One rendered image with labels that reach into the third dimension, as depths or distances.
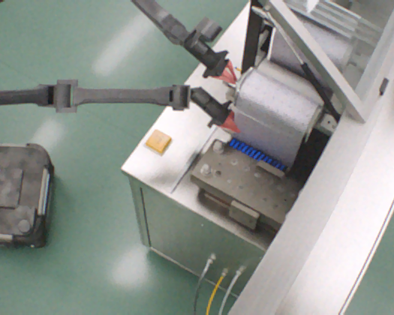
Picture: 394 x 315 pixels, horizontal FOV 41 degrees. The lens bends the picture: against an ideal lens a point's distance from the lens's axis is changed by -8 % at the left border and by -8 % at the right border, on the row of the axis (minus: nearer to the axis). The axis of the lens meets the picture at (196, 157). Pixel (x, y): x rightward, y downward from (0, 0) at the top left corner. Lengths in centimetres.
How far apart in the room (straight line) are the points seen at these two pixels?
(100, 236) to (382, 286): 151
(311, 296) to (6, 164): 196
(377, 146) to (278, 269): 57
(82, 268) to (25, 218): 41
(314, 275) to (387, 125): 50
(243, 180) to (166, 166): 31
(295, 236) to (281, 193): 73
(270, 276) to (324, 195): 22
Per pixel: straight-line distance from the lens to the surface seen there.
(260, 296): 112
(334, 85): 128
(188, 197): 200
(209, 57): 177
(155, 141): 208
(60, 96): 179
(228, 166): 192
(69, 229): 297
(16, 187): 284
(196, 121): 214
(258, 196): 188
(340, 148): 128
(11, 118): 337
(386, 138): 160
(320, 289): 138
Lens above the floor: 274
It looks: 63 degrees down
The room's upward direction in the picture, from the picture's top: 3 degrees clockwise
